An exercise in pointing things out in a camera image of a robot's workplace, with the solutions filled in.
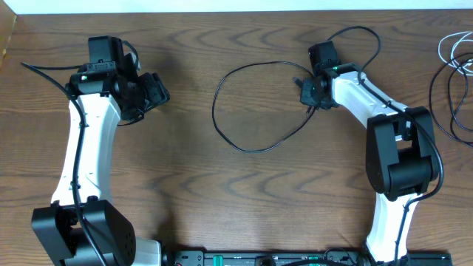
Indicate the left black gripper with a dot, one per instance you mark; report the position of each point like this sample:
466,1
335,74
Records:
154,93

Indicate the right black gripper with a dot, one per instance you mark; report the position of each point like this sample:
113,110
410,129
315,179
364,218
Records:
305,97

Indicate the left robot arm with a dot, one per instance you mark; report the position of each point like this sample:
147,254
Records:
81,226

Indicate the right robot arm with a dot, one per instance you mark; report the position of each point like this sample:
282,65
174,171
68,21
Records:
401,160

